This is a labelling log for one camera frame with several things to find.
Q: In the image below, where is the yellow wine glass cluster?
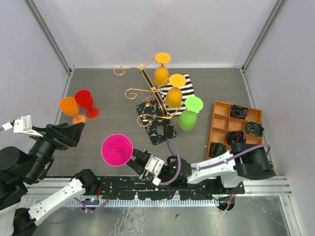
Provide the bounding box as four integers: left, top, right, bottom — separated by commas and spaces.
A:
154, 52, 171, 87

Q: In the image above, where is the red plastic wine glass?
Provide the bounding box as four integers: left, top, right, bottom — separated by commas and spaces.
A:
74, 89, 99, 118

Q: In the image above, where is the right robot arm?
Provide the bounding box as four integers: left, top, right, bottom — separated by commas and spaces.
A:
127, 140, 275, 194

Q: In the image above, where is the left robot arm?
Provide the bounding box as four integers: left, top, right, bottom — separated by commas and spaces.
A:
0, 120, 99, 236

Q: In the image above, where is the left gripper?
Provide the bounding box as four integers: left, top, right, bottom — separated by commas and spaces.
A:
27, 120, 86, 181

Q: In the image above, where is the aluminium frame rail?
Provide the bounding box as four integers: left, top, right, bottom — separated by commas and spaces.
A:
21, 170, 292, 211

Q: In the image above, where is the rolled dark sock middle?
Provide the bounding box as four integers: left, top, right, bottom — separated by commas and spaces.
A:
225, 130, 246, 145

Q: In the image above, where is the orange plastic wine glass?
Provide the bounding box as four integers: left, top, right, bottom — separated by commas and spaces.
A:
59, 97, 86, 124

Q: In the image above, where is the black white striped cloth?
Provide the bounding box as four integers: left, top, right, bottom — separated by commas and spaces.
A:
159, 74, 195, 116

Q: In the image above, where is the rolled dark sock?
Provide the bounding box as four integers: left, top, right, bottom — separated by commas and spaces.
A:
225, 130, 246, 145
230, 104, 249, 119
209, 143, 226, 157
245, 121, 265, 137

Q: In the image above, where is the gold wine glass rack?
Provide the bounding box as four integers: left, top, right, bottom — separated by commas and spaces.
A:
114, 62, 177, 146

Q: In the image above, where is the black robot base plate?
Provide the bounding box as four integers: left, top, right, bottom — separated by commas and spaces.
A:
84, 176, 245, 201

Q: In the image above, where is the rolled dark sock top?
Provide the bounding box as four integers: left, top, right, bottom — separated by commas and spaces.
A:
230, 104, 249, 119

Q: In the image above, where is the orange wooden compartment tray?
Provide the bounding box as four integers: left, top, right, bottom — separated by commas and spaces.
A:
205, 100, 264, 160

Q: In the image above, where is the pink plastic wine glass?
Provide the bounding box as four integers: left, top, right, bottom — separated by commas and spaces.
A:
101, 134, 133, 167

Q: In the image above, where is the rolled dark sock bottom left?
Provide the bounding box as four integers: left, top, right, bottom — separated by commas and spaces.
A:
209, 143, 226, 157

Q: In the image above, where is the green plastic wine glass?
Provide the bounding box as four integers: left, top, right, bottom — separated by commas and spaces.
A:
178, 96, 203, 131

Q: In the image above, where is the rolled dark sock right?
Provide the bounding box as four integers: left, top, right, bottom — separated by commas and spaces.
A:
245, 121, 265, 137

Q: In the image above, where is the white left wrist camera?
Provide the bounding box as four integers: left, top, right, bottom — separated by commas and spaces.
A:
0, 115, 43, 137

